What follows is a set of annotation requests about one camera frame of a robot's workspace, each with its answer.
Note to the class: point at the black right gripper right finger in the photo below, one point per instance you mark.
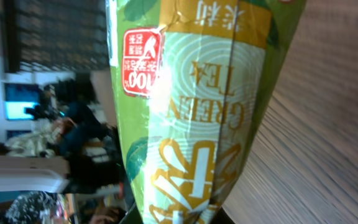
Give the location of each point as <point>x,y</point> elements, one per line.
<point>222,218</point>

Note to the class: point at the grey plastic shopping basket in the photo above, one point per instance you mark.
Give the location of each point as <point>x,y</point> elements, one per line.
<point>54,35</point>

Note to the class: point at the green juice carton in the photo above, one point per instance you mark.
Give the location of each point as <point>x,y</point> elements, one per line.
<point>192,80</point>

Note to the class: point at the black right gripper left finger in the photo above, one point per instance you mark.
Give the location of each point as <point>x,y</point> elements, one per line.
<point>132,216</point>

